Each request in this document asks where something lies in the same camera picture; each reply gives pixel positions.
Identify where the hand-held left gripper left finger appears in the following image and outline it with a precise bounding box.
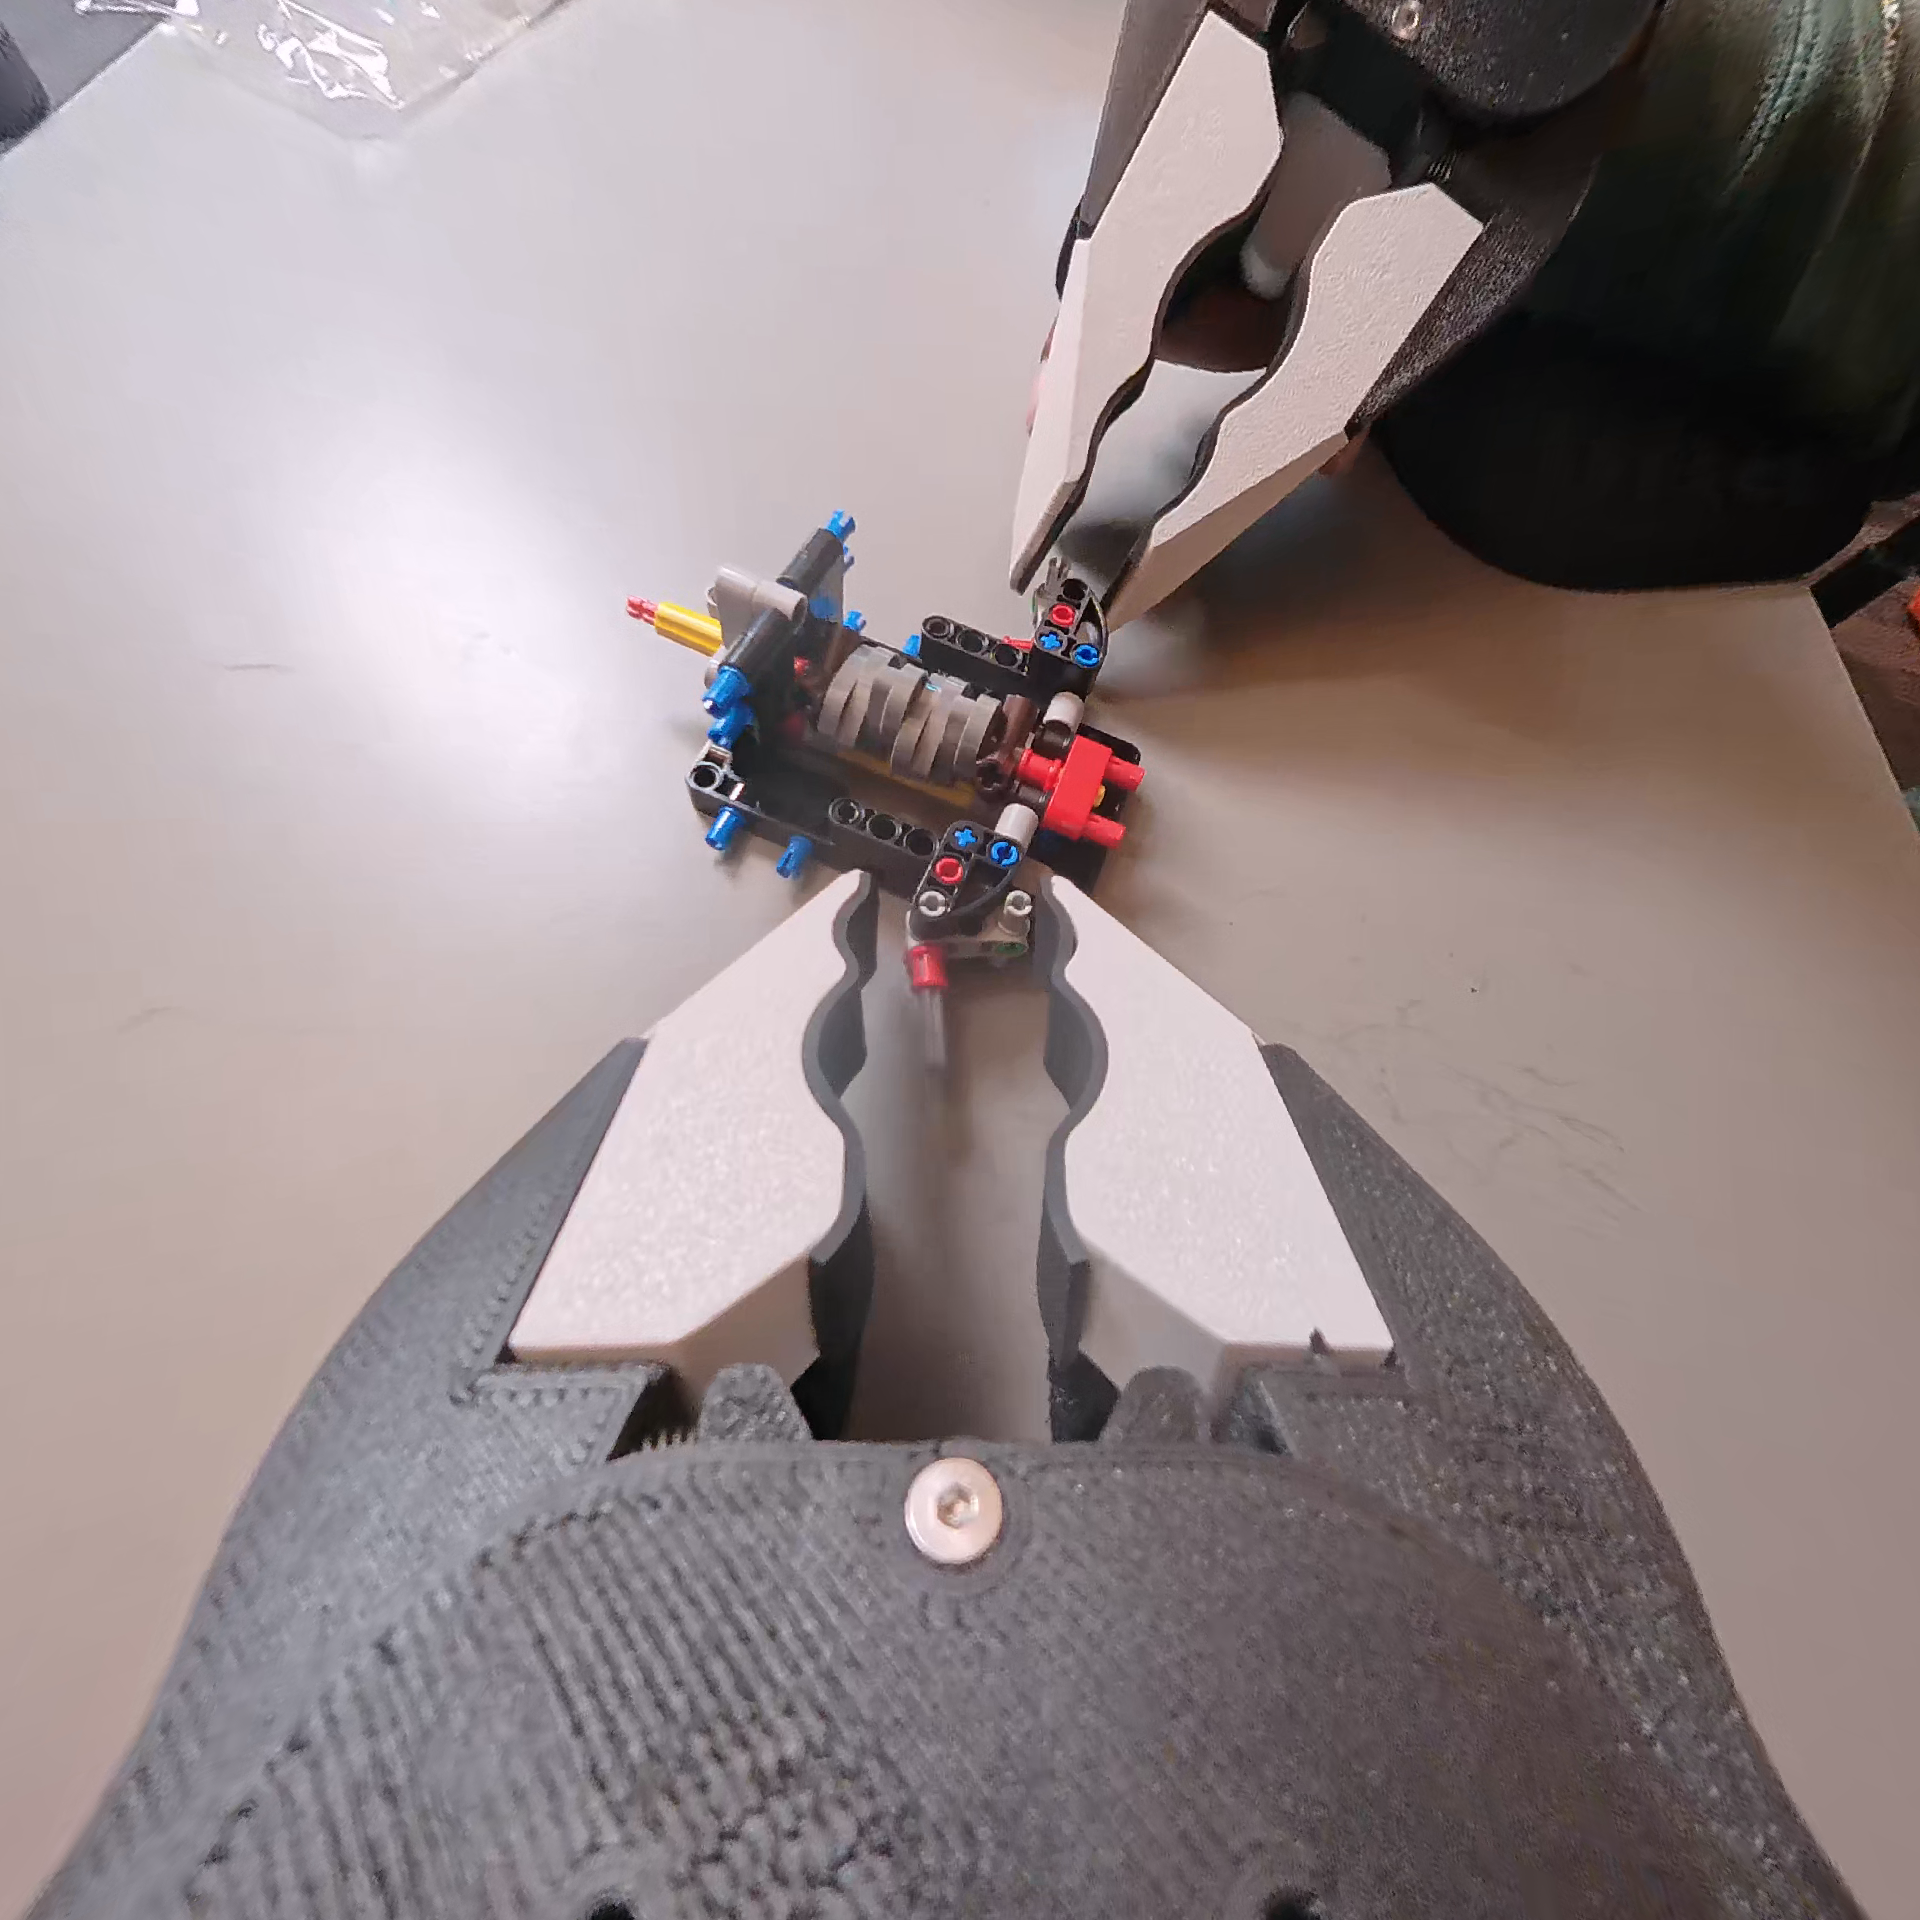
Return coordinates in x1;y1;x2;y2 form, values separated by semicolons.
501;871;878;1400

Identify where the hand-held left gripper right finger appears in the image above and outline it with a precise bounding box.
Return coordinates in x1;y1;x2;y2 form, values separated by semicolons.
1038;873;1399;1425

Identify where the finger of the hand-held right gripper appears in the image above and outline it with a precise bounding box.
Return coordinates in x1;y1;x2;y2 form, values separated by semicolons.
1095;184;1495;626
1009;12;1286;596

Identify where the black lego beam subassembly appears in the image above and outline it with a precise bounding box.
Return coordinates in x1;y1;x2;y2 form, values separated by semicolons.
912;557;1115;678

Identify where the lego chassis assembly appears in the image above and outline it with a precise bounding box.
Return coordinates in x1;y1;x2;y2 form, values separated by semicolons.
626;509;1147;1074

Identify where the person's right forearm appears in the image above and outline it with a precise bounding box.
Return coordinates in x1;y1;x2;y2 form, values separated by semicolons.
1527;0;1920;436

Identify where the person's right hand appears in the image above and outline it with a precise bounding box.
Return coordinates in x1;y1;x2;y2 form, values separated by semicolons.
1168;279;1295;372

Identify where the crumpled clear plastic bag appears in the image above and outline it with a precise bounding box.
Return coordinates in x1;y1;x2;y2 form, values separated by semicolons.
73;0;581;142

